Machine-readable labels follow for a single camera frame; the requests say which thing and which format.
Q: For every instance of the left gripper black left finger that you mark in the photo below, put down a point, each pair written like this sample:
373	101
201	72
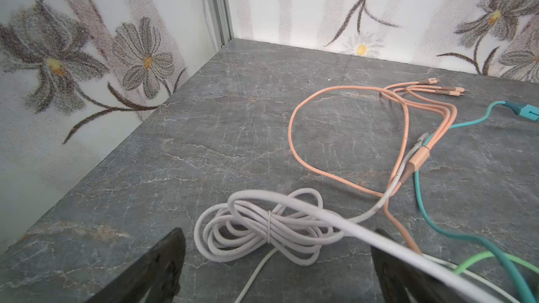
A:
154	277

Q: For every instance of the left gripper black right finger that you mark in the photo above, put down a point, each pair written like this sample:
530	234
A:
400	282

